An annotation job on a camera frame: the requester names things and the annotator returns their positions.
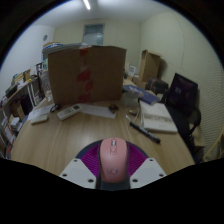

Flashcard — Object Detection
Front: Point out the ceiling light tube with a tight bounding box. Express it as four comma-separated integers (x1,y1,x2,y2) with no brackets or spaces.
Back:
82,0,92,11

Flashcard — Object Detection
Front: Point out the white printed paper sheet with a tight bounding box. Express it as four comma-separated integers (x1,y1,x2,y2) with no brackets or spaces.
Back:
27,103,56,122

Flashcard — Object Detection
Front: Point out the dark computer monitor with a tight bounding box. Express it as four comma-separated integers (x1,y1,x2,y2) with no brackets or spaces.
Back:
165,72,199,118

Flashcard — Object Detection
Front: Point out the blue and white cabinet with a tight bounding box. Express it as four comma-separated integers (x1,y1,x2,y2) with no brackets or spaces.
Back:
41,41,63,61

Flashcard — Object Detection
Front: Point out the black office chair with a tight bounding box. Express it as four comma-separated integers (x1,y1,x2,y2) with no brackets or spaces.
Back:
166,105,203,163

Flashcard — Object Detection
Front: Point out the cluttered wooden side desk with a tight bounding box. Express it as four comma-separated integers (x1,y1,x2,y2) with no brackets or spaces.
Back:
0,68,44,114

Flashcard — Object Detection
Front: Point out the large brown cardboard box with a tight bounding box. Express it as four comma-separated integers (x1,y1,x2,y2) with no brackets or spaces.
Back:
47,45,128,106

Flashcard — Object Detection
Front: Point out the wall window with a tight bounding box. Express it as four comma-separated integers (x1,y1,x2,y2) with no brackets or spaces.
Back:
82,23,105,46

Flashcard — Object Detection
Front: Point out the wide white remote control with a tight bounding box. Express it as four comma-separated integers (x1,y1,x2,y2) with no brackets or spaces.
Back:
56,103,83,121

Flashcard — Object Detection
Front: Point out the dark bag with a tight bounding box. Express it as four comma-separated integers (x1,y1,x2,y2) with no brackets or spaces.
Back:
146,77,169,96

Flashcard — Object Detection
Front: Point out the black marker pen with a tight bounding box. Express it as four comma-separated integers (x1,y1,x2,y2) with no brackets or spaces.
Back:
129,121,162,145

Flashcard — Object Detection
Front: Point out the wooden chair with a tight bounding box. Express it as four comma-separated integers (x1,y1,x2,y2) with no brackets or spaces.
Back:
203,126,224,163

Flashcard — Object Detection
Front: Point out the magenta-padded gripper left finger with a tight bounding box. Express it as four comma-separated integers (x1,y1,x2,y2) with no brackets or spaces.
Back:
59,143,101,190

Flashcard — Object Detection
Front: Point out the white shelf unit with books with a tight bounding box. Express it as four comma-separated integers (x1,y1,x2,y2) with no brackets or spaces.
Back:
0,109,24,159

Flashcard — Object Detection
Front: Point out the tall open cardboard box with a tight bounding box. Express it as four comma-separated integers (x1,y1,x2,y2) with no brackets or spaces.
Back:
138,49,163,84

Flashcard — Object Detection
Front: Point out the blue book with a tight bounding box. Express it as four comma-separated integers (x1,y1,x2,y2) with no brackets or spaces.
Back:
122,84,161,106

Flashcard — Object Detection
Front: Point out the white book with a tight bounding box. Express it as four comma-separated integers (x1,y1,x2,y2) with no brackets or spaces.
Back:
139,99,179,134

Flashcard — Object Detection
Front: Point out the clear glass pitcher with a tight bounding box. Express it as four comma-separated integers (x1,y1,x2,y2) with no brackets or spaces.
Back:
39,69,54,101

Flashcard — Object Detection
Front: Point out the clear plastic box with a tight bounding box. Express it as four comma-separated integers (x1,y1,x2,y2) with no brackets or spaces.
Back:
120,90,139,108

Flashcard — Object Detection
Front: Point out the pink computer mouse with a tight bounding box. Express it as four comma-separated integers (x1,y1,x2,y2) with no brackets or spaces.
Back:
98,137,129,184

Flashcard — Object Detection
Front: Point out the black coiled cable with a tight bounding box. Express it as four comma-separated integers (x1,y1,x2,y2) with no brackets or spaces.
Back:
49,103,63,113

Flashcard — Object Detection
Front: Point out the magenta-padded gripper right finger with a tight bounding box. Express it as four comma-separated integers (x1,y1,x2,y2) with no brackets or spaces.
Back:
128,143,168,190

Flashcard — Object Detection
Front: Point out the small brown object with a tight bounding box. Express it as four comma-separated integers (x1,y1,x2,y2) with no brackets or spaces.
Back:
108,103,120,113

